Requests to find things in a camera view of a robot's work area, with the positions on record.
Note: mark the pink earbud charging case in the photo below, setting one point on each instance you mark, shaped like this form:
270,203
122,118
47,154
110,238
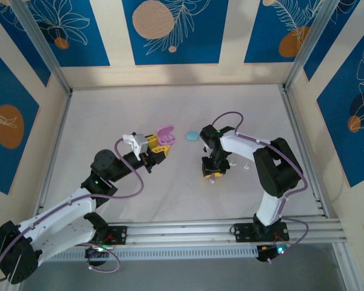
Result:
167,131

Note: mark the aluminium mounting rail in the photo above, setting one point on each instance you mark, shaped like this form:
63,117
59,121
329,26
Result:
185,233

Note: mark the blue earbud charging case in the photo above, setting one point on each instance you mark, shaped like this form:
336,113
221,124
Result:
192,136

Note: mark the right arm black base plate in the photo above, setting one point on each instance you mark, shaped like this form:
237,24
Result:
242,232

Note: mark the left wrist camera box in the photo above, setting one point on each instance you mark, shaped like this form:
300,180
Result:
141,144

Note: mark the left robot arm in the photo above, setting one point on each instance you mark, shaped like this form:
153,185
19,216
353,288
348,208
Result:
63,209

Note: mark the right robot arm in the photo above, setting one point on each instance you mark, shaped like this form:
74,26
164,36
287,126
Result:
279,169

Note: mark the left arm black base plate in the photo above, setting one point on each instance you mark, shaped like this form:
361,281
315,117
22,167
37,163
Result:
118,235

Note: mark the aluminium corner post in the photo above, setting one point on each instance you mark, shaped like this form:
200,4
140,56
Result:
45,51
309,45

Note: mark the aluminium side rail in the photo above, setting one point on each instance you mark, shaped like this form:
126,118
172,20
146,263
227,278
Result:
289,103
58,136

